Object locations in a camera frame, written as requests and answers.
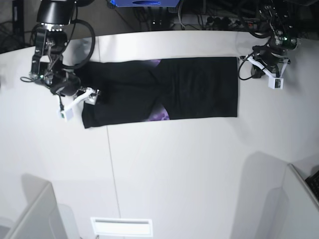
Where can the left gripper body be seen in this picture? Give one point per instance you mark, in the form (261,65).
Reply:
(270,57)

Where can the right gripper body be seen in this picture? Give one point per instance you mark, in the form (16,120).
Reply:
(65,84)

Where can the black T-shirt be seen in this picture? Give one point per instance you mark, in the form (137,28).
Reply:
(186,88)

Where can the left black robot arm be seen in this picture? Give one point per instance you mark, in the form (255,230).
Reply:
(281,38)

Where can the blue box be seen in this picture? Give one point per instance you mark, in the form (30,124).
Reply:
(142,3)

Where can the black keyboard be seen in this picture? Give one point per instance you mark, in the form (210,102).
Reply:
(313,183)

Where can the white slotted table grommet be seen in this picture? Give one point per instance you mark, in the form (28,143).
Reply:
(122,227)

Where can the grey left partition panel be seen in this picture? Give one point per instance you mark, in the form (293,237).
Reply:
(43,217)

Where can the grey partition panel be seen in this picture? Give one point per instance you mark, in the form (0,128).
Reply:
(290,211)
(43,217)

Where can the grey right partition panel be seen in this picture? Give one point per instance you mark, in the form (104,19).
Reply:
(290,211)

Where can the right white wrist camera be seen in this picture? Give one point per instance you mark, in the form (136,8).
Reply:
(66,112)

